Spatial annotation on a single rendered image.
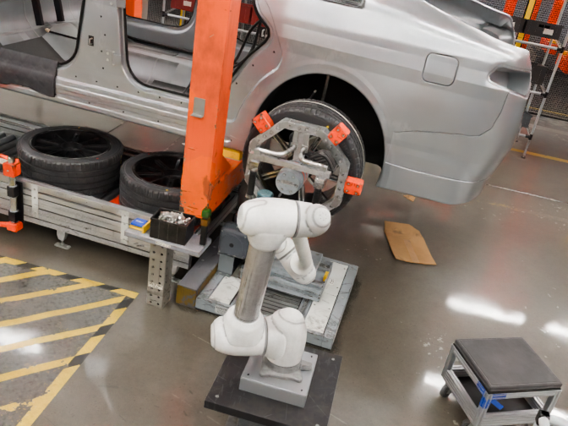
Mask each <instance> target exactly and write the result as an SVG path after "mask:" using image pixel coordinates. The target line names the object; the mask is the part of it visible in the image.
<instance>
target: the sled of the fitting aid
mask: <svg viewBox="0 0 568 426"><path fill-rule="evenodd" d="M333 263H334V262H331V261H328V260H325V259H323V260H321V262H320V264H319V267H318V269H317V271H316V277H315V279H314V280H313V281H312V282H311V283H309V284H307V285H303V284H300V283H299V282H297V281H295V280H294V279H293V278H291V277H287V276H283V275H279V274H276V273H273V272H271V273H270V277H269V280H268V284H267V287H270V288H273V289H276V290H279V291H282V292H287V293H290V294H292V295H296V296H299V297H301V298H307V299H310V300H313V301H315V302H319V301H320V298H321V295H322V293H323V291H324V289H325V285H326V283H327V281H328V279H329V277H330V273H331V271H332V266H333ZM244 264H245V261H244V262H243V264H242V265H241V267H240V270H239V275H238V278H239V279H242V275H243V267H244Z"/></svg>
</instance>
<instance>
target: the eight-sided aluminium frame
mask: <svg viewBox="0 0 568 426"><path fill-rule="evenodd" d="M284 128H286V129H290V130H293V131H294V130H296V131H299V132H300V133H304V134H305V133H306V134H310V135H313V136H317V137H320V138H321V139H322V141H323V142H324V144H325V146H326V147H327V149H328V150H329V151H330V152H331V153H332V155H333V157H334V159H335V160H336V162H337V164H338V165H339V167H340V172H339V176H338V180H337V184H336V191H335V195H334V198H332V199H329V200H328V201H326V202H324V203H323V204H322V205H323V206H325V207H326V208H327V209H328V210H329V211H330V210H332V209H334V208H336V207H337V206H339V205H340V204H341V202H342V198H343V194H344V193H343V189H344V185H345V181H346V179H347V175H348V171H349V168H350V161H349V160H348V158H347V157H346V156H345V154H344V153H343V151H342V150H341V148H340V146H339V145H337V146H334V144H333V143H332V142H331V141H330V140H329V138H328V137H327V136H328V134H329V133H330V131H329V129H328V128H326V127H323V126H319V125H315V124H312V123H306V122H302V121H298V120H295V119H291V118H287V117H285V118H284V119H282V120H281V121H280V122H278V123H276V124H275V125H273V126H272V127H271V128H270V129H268V130H267V131H265V132H264V133H262V134H259V135H257V136H256V137H255V138H253V139H252V140H251V141H250V142H249V147H248V152H250V151H254V149H255V148H259V145H260V144H261V143H263V142H264V141H266V140H267V139H269V138H270V137H272V136H273V135H275V134H277V133H279V132H280V131H282V130H283V129H284ZM307 129H308V130H307ZM250 160H251V159H250V158H249V153H248V159H247V166H246V172H245V175H244V176H245V178H244V180H245V182H246V183H247V184H248V183H249V172H250V170H249V161H250ZM261 189H264V188H263V186H262V185H261V183H260V182H259V180H258V178H256V180H255V186H254V194H255V196H256V197H257V192H258V191H259V190H261Z"/></svg>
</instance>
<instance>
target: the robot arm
mask: <svg viewBox="0 0 568 426"><path fill-rule="evenodd" d="M237 224H238V228H239V230H240V231H241V232H242V233H243V234H245V235H247V237H248V241H249V246H248V252H247V256H246V260H245V264H244V267H243V275H242V279H241V283H240V287H239V290H238V297H237V301H236V304H235V305H233V306H231V307H230V308H229V309H228V310H227V312H226V313H225V314H224V316H220V317H218V318H217V319H215V320H214V322H213V323H212V324H211V326H210V342H211V345H212V346H213V347H214V348H215V350H217V351H218V352H221V353H224V354H227V355H233V356H262V360H261V369H260V371H259V376H260V377H271V378H277V379H282V380H292V381H295V382H297V383H301V382H302V380H303V377H302V375H301V370H311V369H312V363H310V362H307V361H304V360H302V356H303V350H304V348H305V343H306V338H307V327H306V324H305V320H304V318H303V315H302V314H301V313H300V312H299V311H298V310H296V309H293V308H283V309H278V310H277V311H276V312H275V313H274V314H273V315H270V316H267V317H263V314H262V313H261V312H260V309H261V306H262V303H263V299H264V295H265V290H266V287H267V284H268V280H269V277H270V272H271V268H272V265H273V262H274V258H275V256H276V257H277V258H278V259H279V260H280V262H281V264H282V266H283V267H284V268H285V270H286V271H287V272H288V274H289V275H290V276H291V277H292V278H293V279H294V280H295V281H297V282H299V283H300V284H303V285H307V284H309V283H310V282H312V281H313V280H314V279H315V277H316V270H315V268H314V264H313V260H312V256H311V252H310V248H309V241H308V238H315V237H318V236H319V235H321V234H323V233H325V232H326V231H327V230H328V228H329V227H330V212H329V210H328V209H327V208H326V207H325V206H323V205H320V204H314V205H313V204H311V203H307V202H302V201H296V200H289V199H280V198H257V199H251V200H248V201H245V202H244V203H243V204H241V205H240V207H239V210H238V218H237Z"/></svg>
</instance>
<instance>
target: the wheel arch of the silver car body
mask: <svg viewBox="0 0 568 426"><path fill-rule="evenodd" d="M327 75H330V80H329V84H328V88H327V91H326V95H325V101H324V102H326V103H327V104H328V103H329V104H331V105H332V106H334V107H336V108H337V110H338V109H339V110H341V111H342V113H345V114H346V116H348V117H349V118H350V120H352V122H353V124H355V126H356V127H357V130H358V131H359V133H360V135H361V137H362V141H363V144H364V149H365V161H366V162H369V163H373V164H376V165H378V166H379V167H380V168H381V172H380V175H379V178H378V181H377V183H376V184H375V186H376V187H378V184H379V183H380V179H381V178H382V175H383V171H384V168H385V158H386V142H385V132H384V129H383V125H382V122H381V120H380V116H379V114H378V113H377V111H376V109H375V108H374V105H373V104H372V102H371V101H370V100H369V98H368V97H367V96H366V95H365V94H364V93H363V92H362V91H361V90H360V89H359V88H358V87H357V86H356V85H354V84H352V83H351V82H349V81H348V80H346V79H343V78H342V77H339V76H337V75H334V74H328V73H322V72H309V73H303V74H297V75H294V76H292V77H290V78H288V79H285V80H284V81H282V82H281V83H280V84H278V85H277V86H275V87H274V88H273V89H272V90H271V91H270V92H269V93H268V94H267V95H266V96H265V97H264V99H263V100H262V101H261V103H260V104H259V106H258V107H257V109H256V111H255V113H254V116H253V118H254V117H256V116H257V115H259V114H260V113H262V112H263V111H267V113H269V112H270V111H272V110H273V109H274V108H276V107H278V106H280V105H281V104H283V103H285V102H288V101H293V100H298V99H306V100H307V99H308V98H309V97H310V96H311V95H312V94H313V93H314V91H315V90H317V91H316V92H315V93H314V95H313V96H312V98H311V100H312V99H314V100H318V101H321V97H322V93H323V89H324V86H325V80H326V76H327ZM253 118H252V119H253ZM292 132H293V130H290V129H286V128H284V129H283V130H282V131H280V132H279V135H280V136H281V137H282V138H283V139H284V140H285V141H286V142H289V135H290V134H291V133H292Z"/></svg>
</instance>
